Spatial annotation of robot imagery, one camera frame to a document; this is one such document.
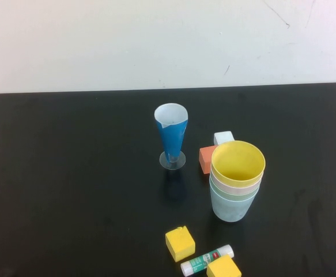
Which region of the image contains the yellow plastic cup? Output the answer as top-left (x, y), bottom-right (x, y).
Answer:
top-left (210, 140), bottom-right (266, 187)

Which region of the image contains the pink plastic cup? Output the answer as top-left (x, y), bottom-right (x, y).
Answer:
top-left (209, 173), bottom-right (263, 195)

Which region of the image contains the green plastic cup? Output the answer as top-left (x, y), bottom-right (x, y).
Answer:
top-left (209, 181), bottom-right (261, 201)

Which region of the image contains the blue conical footed glass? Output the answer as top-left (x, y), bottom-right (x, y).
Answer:
top-left (153, 103), bottom-right (189, 171)

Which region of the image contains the orange cube block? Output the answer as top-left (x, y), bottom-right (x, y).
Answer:
top-left (198, 145), bottom-right (219, 175)

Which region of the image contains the white cube block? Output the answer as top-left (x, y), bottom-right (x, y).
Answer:
top-left (213, 131), bottom-right (234, 147)

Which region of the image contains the light blue plastic cup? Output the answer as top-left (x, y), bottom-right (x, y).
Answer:
top-left (210, 187), bottom-right (259, 223)

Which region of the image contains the yellow cube block chipped corner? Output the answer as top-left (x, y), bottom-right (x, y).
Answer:
top-left (165, 225), bottom-right (196, 263)

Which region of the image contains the white green glue stick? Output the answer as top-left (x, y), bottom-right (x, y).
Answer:
top-left (180, 244), bottom-right (235, 275)

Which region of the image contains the yellow cube block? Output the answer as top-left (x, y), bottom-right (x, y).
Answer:
top-left (206, 254), bottom-right (242, 277)

